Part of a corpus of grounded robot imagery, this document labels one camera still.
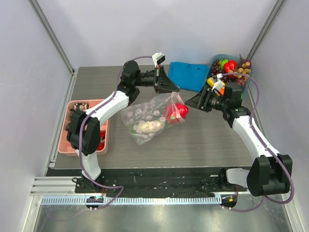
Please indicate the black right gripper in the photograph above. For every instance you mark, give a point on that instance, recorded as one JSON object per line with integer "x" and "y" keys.
{"x": 206, "y": 99}

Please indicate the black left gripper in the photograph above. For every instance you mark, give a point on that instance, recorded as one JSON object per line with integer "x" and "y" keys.
{"x": 165, "y": 85}

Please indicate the pink toy dragon fruit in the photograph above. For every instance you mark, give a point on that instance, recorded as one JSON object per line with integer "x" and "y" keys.
{"x": 176, "y": 113}

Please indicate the yellow toy mango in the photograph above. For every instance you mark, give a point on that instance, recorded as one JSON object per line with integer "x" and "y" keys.
{"x": 211, "y": 81}

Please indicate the clear pink-dotted zip bag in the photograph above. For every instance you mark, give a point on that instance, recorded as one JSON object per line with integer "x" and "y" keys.
{"x": 149, "y": 111}

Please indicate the beige toy potato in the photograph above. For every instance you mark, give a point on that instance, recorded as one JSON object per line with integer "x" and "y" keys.
{"x": 146, "y": 127}

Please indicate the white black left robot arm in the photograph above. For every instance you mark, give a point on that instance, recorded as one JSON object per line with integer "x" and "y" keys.
{"x": 84, "y": 130}

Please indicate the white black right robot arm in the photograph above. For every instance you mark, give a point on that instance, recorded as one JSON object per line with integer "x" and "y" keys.
{"x": 270, "y": 173}

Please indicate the blue folded cloth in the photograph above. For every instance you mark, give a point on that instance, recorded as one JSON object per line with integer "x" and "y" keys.
{"x": 188, "y": 76}

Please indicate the purple toy grape bunch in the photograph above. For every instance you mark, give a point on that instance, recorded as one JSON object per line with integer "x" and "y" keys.
{"x": 215, "y": 69}

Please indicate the green toy vegetable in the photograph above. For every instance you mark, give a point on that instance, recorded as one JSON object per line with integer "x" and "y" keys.
{"x": 222, "y": 62}

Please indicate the red toy bell pepper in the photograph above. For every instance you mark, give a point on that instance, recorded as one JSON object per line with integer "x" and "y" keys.
{"x": 231, "y": 67}

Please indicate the teal plastic fruit basket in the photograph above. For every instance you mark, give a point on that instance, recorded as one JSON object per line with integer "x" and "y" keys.
{"x": 225, "y": 75}

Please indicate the brown toy longan bunch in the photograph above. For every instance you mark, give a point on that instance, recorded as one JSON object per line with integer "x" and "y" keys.
{"x": 244, "y": 66}

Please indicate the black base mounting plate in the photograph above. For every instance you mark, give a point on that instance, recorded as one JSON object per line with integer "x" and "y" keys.
{"x": 164, "y": 172}

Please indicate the rose patterned dark cloth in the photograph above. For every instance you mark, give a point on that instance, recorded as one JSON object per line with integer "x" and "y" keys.
{"x": 82, "y": 106}

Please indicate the lower red folded cloth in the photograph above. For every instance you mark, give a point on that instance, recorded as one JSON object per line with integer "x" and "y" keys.
{"x": 100, "y": 147}

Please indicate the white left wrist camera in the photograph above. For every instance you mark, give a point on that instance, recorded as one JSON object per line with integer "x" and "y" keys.
{"x": 158, "y": 58}

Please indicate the aluminium frame rail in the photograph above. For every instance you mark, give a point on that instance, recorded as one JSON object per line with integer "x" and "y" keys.
{"x": 48, "y": 183}

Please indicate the white slotted cable duct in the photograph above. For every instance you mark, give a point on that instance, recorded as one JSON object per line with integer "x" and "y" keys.
{"x": 97, "y": 200}

